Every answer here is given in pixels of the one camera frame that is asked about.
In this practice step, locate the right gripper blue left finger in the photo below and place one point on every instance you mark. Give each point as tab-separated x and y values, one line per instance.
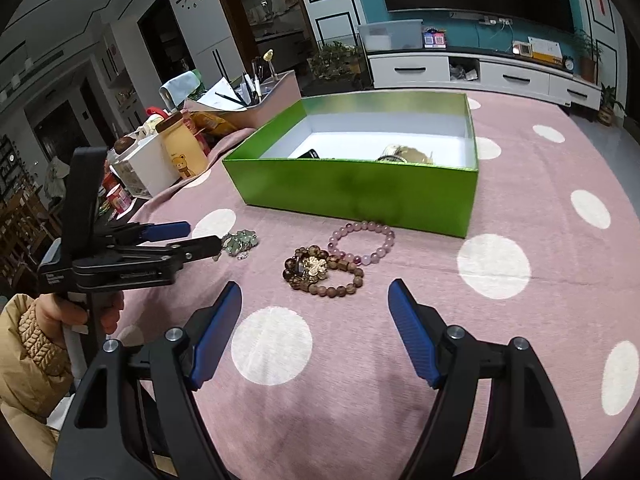
213	329

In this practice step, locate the white tv cabinet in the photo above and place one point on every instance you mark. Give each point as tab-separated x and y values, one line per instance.
464	71

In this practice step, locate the clear plastic storage bin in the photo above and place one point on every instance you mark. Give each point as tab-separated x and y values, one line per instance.
392	36

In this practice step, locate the potted green plant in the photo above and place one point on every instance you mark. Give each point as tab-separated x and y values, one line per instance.
338	62

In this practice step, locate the person's left hand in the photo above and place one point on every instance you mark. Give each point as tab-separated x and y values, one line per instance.
75	312

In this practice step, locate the gold metal wristwatch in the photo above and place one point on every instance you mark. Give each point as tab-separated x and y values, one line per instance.
406	155

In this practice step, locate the black strap wristwatch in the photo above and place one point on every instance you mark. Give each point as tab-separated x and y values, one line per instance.
310	154

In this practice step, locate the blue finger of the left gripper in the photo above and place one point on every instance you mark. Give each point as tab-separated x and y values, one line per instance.
201	248
165	231

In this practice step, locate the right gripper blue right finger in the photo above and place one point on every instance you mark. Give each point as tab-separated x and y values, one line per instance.
418	342

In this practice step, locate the pink polka dot blanket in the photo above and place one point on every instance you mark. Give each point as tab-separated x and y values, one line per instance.
313	387

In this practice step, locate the tan quilted left sleeve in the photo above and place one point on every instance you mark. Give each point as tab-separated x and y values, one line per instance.
35	372

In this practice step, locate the green open cardboard box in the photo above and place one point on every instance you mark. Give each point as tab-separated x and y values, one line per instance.
350	131

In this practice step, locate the pink storage tray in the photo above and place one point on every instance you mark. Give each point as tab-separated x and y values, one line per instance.
280	96

